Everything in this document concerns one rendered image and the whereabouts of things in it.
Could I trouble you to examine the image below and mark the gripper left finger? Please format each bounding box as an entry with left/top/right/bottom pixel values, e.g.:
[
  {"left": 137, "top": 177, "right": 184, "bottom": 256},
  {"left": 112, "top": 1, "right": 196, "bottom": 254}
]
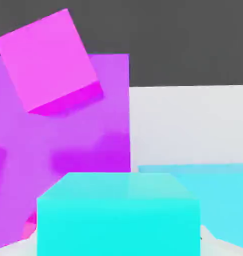
[{"left": 0, "top": 211, "right": 38, "bottom": 256}]

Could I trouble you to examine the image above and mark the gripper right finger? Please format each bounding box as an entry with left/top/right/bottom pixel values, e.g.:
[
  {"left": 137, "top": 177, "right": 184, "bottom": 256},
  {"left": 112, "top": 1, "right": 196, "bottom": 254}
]
[{"left": 200, "top": 224, "right": 243, "bottom": 256}]

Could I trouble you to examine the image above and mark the small cyan cube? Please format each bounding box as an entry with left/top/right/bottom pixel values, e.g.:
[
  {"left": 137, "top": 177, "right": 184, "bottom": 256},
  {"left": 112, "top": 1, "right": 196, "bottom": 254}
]
[{"left": 36, "top": 172, "right": 201, "bottom": 256}]

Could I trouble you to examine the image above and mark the small magenta cube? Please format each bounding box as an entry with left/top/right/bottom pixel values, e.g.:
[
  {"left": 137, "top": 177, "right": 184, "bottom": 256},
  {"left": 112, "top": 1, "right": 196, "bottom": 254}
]
[{"left": 0, "top": 7, "right": 104, "bottom": 117}]

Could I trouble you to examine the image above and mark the large light blue box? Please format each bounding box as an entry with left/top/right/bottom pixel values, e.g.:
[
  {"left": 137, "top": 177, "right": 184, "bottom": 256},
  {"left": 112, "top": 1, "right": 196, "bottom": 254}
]
[{"left": 137, "top": 162, "right": 243, "bottom": 251}]

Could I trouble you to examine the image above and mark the large purple box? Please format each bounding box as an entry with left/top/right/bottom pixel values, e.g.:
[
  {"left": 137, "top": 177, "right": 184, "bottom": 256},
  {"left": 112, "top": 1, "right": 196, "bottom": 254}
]
[{"left": 0, "top": 53, "right": 132, "bottom": 251}]

